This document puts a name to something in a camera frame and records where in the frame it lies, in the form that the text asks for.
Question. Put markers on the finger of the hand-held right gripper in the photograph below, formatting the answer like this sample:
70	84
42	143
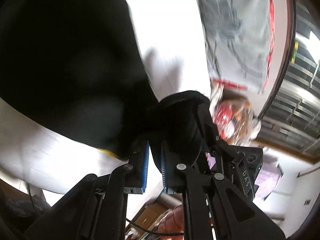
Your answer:
208	127

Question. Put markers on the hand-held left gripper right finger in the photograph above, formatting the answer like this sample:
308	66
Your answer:
163	171

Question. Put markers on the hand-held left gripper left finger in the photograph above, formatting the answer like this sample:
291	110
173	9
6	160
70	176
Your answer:
145	170

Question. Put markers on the black pants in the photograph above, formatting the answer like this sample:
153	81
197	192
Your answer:
62	55

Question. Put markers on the person's right hand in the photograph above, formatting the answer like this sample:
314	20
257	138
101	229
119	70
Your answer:
172	220

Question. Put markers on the crumpled red snack wrapper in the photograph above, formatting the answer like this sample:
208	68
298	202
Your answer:
232	115

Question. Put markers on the purple cloth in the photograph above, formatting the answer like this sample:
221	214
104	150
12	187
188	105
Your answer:
270	180

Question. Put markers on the wooden furniture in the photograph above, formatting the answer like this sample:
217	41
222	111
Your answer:
145	215

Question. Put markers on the metal window grille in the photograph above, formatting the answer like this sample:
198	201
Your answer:
300	92

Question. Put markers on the grey floral pillow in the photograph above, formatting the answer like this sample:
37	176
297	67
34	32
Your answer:
237	30

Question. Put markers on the dark cloth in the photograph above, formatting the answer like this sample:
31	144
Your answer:
20	210

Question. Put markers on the dark wooden window sill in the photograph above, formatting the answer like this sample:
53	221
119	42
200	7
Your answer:
292	17

